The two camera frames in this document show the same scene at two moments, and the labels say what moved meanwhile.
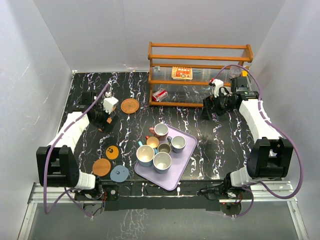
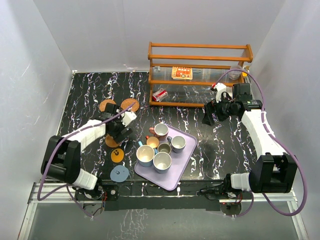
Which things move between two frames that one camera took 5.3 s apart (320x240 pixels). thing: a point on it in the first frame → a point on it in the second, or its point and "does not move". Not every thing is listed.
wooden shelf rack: (182, 75) does not move
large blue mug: (145, 155) does not move
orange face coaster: (112, 152) → (117, 155)
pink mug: (161, 130) does not move
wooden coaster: (101, 167) → (110, 141)
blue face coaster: (119, 173) does not move
